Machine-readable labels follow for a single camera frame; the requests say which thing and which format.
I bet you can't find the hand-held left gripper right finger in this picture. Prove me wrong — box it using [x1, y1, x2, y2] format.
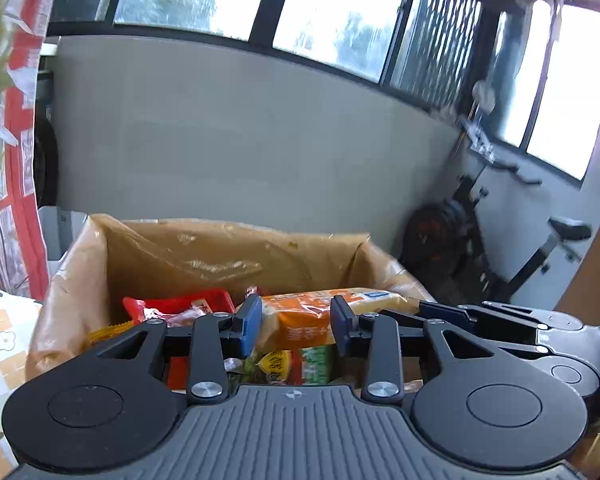
[330, 296, 503, 405]

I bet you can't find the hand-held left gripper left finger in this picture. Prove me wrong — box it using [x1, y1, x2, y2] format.
[82, 294, 264, 405]

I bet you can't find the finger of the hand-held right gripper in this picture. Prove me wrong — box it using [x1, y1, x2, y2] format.
[457, 301, 588, 333]
[380, 301, 548, 361]

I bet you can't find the orange bread packet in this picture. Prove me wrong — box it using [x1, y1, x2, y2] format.
[252, 287, 411, 356]

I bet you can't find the green snack packet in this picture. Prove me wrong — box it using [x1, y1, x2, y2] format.
[300, 345, 334, 386]

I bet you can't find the cardboard box with plastic liner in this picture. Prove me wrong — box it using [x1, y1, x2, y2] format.
[25, 213, 436, 396]

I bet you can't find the olive yellow snack packet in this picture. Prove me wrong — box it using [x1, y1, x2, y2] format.
[257, 350, 294, 386]

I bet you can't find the large red snack packet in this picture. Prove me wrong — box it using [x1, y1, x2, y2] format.
[122, 287, 236, 331]

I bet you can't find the black exercise bike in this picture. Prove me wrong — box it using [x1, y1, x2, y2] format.
[402, 120, 593, 306]

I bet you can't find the white plastic bin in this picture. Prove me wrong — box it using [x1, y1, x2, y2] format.
[37, 205, 88, 271]

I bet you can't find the small white hanging pouch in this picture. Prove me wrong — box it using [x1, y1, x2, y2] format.
[472, 80, 496, 113]

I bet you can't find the printed backdrop cloth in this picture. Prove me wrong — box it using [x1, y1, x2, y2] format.
[0, 0, 61, 306]

